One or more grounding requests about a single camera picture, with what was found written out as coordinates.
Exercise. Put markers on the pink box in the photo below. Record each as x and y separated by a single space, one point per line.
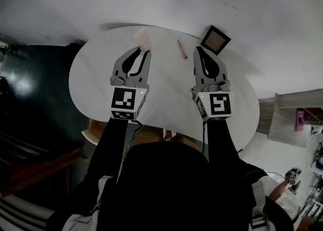
300 120

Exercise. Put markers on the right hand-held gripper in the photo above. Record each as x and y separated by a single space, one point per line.
219 104

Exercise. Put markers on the white step with black strips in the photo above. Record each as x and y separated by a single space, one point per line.
20 212

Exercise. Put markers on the person's brown trousers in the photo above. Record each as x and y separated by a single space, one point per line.
146 136

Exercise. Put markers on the person's left forearm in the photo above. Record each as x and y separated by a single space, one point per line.
112 144

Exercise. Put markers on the pink pen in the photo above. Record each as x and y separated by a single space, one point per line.
182 49

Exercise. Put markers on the black picture frame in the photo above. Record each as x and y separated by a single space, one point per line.
215 40

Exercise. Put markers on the person's left white shoe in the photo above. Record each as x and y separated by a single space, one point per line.
168 134

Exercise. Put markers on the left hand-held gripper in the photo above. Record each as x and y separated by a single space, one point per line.
123 99

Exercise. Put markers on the person's right forearm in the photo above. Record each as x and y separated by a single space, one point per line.
222 141

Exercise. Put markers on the white kidney-shaped table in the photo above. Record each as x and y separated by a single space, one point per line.
171 93

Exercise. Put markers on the person's black top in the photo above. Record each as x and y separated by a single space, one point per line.
176 189

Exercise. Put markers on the wood grain shelf unit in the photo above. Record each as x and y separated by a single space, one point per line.
282 124

